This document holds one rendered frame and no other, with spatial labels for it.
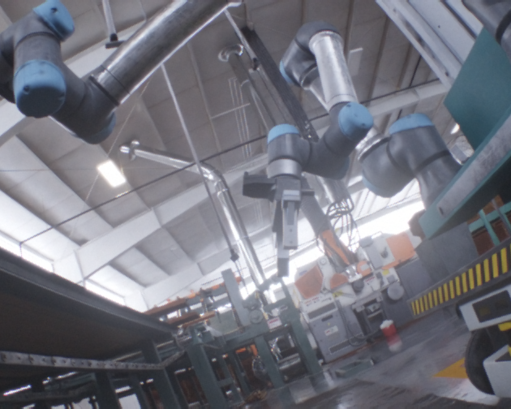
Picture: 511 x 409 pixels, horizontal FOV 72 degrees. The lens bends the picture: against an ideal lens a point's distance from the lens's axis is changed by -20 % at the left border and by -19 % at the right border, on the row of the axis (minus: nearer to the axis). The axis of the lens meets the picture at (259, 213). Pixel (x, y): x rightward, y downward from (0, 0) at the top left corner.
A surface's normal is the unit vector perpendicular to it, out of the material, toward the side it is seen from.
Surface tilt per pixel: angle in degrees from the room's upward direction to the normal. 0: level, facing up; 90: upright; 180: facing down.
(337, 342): 90
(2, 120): 90
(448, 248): 96
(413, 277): 90
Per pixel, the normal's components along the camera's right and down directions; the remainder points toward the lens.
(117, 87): 0.52, 0.45
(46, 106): 0.38, 0.86
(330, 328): -0.06, -0.34
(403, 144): -0.85, 0.18
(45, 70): 0.55, -0.46
